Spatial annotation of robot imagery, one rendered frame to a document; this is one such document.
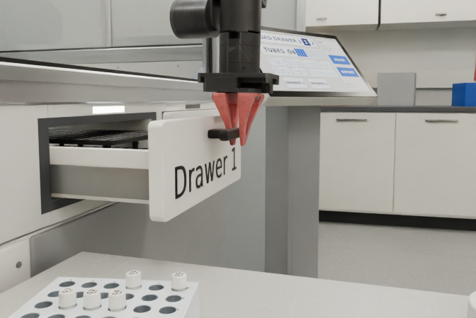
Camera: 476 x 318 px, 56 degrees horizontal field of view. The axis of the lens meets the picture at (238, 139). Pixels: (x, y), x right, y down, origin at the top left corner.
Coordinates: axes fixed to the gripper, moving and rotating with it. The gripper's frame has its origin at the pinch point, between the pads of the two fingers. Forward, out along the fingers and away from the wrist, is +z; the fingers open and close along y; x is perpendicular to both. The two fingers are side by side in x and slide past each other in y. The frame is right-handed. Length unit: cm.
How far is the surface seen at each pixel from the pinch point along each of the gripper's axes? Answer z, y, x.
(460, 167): 39, -76, -287
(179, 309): 9.9, -5.4, 31.0
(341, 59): -21, -5, -110
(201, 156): 1.8, 2.9, 6.4
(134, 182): 4.0, 7.3, 15.8
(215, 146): 1.0, 3.0, 1.0
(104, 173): 3.2, 11.1, 15.9
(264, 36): -27, 18, -86
